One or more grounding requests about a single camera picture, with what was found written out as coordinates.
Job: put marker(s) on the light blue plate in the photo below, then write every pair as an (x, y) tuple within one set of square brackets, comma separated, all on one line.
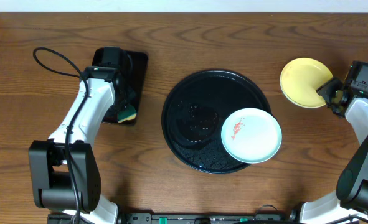
[(251, 135)]

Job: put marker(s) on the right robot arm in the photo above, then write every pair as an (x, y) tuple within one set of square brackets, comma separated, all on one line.
[(349, 201)]

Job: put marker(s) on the green yellow sponge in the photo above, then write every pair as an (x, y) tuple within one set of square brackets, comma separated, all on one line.
[(128, 113)]

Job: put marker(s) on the round black tray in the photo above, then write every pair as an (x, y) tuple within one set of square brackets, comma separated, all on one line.
[(195, 110)]

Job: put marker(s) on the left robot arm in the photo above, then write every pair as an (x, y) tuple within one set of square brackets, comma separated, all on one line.
[(64, 173)]

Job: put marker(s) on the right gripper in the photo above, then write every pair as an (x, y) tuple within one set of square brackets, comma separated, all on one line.
[(329, 88)]

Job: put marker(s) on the black rectangular tray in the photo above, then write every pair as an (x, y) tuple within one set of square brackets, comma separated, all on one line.
[(139, 63)]

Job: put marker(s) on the yellow plate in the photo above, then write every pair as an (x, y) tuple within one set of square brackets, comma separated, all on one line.
[(300, 79)]

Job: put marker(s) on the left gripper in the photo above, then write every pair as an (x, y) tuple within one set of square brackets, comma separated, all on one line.
[(125, 101)]

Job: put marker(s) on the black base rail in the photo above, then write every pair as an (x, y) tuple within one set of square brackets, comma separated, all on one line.
[(147, 218)]

